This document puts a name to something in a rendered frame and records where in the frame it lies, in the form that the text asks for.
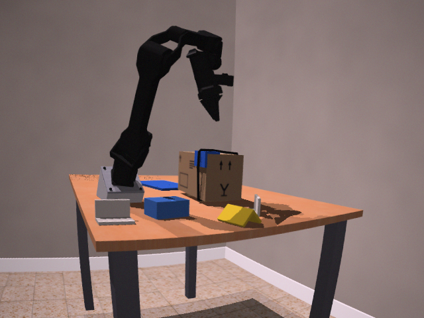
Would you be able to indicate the blue box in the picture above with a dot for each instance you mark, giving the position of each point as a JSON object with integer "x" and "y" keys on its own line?
{"x": 166, "y": 207}

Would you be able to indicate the grey l-shaped bracket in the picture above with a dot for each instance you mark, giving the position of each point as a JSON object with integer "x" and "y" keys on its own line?
{"x": 113, "y": 212}

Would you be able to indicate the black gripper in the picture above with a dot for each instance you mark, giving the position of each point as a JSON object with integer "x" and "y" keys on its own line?
{"x": 209, "y": 94}

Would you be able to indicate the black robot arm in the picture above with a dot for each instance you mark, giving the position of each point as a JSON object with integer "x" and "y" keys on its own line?
{"x": 153, "y": 63}

